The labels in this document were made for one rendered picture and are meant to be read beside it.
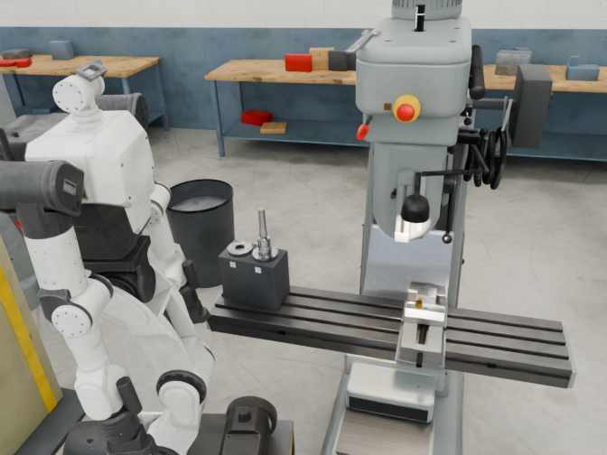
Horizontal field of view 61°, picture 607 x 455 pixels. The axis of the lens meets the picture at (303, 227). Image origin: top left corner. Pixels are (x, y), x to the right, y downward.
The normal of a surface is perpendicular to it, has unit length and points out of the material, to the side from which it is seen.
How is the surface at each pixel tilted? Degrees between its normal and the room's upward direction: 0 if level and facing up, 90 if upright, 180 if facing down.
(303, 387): 0
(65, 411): 0
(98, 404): 88
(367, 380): 0
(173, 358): 90
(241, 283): 90
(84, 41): 90
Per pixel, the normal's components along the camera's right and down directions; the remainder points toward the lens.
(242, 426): -0.04, -0.86
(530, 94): -0.26, 0.50
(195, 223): 0.07, 0.55
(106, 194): 0.66, 0.27
